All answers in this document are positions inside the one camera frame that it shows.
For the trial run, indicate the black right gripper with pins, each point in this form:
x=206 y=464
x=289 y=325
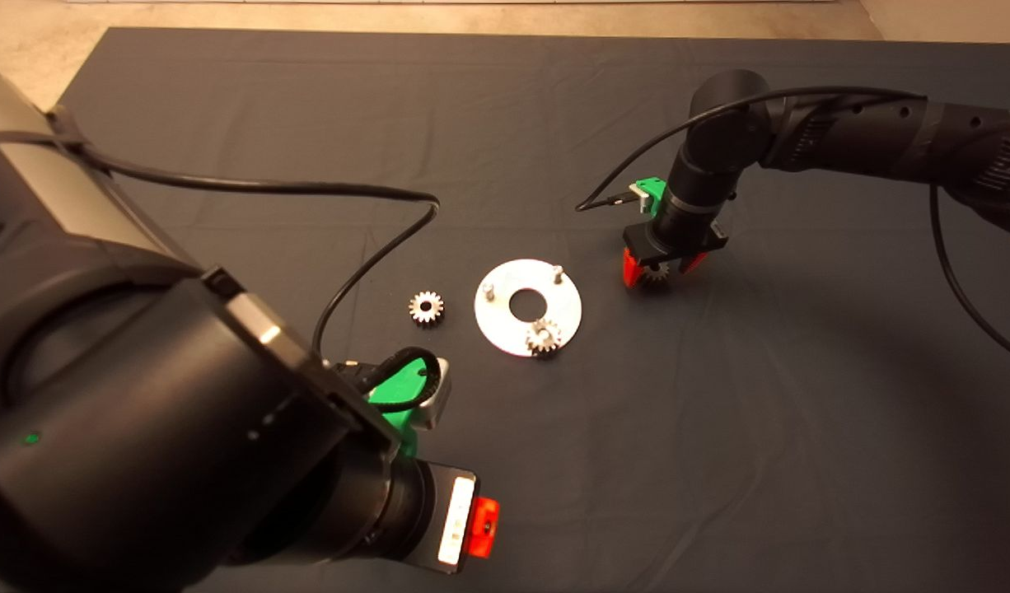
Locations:
x=674 y=245

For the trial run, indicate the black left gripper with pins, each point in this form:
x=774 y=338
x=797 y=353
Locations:
x=427 y=515

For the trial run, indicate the small steel planetary gear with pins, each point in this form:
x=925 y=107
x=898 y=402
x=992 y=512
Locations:
x=427 y=308
x=656 y=273
x=544 y=336

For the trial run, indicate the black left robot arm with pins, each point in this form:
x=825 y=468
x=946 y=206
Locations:
x=142 y=461

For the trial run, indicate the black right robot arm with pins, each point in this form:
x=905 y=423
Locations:
x=801 y=132

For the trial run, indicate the round metal carrier plate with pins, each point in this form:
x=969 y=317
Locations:
x=497 y=317

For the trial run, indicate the dark table cloth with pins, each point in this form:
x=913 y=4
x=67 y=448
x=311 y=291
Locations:
x=307 y=82

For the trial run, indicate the green right camera mount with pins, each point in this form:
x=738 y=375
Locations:
x=653 y=193

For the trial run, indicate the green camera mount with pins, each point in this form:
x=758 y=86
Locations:
x=394 y=395
x=653 y=193

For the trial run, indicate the silver right camera box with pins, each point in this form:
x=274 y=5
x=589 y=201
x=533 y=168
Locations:
x=639 y=195

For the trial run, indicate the silver camera box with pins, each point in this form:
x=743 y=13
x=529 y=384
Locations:
x=639 y=195
x=435 y=395

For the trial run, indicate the silver left camera box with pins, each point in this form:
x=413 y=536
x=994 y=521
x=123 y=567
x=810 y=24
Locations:
x=435 y=395

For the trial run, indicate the green left camera mount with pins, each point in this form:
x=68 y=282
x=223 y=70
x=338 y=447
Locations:
x=394 y=395

